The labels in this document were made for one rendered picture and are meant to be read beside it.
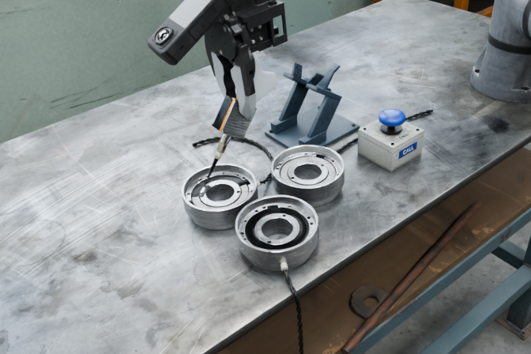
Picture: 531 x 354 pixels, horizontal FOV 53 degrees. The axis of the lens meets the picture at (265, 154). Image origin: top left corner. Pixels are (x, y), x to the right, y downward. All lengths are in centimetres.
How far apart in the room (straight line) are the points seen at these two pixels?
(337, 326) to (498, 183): 52
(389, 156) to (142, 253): 38
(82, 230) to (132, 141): 22
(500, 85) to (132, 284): 70
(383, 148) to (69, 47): 168
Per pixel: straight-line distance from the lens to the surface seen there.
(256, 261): 66
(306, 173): 79
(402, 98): 101
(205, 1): 65
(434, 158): 86
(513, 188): 124
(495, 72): 103
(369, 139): 82
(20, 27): 221
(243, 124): 73
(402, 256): 104
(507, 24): 100
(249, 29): 66
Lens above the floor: 129
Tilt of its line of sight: 35 degrees down
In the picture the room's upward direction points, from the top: 5 degrees counter-clockwise
